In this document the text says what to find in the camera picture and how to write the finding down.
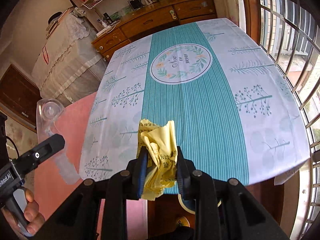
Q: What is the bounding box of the white lace cover cloth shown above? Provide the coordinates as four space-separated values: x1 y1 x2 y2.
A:
31 7 108 107

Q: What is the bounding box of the blue tree print tablecloth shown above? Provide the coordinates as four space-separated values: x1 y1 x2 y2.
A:
79 17 312 195

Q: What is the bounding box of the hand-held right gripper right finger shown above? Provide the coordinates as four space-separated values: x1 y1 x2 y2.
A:
175 145 292 240

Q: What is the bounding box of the barred window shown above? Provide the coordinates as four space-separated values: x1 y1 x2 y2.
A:
240 0 320 233

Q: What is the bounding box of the yellow paper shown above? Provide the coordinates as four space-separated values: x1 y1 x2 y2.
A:
137 119 178 201

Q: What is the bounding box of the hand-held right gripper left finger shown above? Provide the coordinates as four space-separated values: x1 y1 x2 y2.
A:
32 147 150 240

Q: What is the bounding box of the dark blue waste bin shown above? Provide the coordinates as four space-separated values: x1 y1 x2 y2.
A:
178 192 223 215

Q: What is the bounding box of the clear plastic packaging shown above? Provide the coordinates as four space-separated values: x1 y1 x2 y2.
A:
36 98 81 185

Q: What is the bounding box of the brown wooden door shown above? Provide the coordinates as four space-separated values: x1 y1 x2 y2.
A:
0 64 42 133

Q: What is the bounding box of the person's left hand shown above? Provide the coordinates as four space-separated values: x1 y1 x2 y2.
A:
0 187 47 238

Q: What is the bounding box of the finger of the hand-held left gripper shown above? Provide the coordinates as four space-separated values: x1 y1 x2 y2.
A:
9 134 66 178

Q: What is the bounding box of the white power strip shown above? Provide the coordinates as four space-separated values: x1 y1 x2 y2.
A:
96 27 112 37

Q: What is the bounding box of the wooden dresser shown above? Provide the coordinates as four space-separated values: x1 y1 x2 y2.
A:
91 0 217 62

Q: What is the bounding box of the stack of books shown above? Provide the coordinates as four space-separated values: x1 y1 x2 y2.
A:
46 9 75 39

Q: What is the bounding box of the person's left leg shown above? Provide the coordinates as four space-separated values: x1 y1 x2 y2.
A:
172 226 195 240

